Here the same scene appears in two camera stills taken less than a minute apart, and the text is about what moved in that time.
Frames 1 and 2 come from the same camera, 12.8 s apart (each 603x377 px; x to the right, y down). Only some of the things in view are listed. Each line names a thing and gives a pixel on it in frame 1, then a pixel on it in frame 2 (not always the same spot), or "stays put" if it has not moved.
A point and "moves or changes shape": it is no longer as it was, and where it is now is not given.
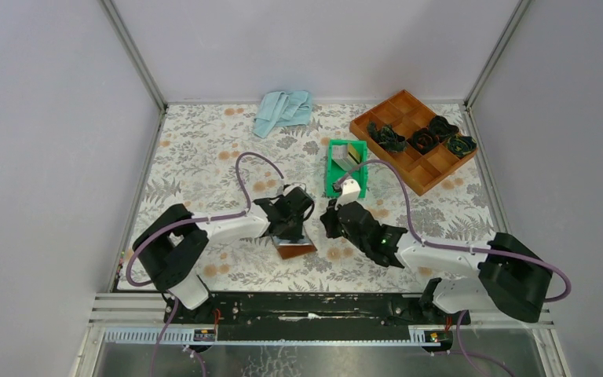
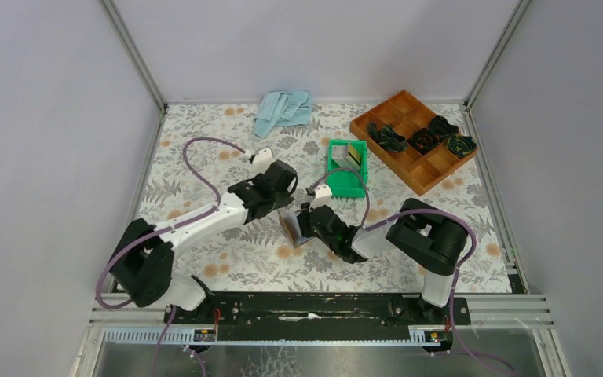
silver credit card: [341, 155] stays put
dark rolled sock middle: [424, 139] stays put
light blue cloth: [279, 108] stays put
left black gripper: [298, 232] to [283, 200]
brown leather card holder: [294, 247] moves or changes shape
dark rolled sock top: [441, 128] stays put
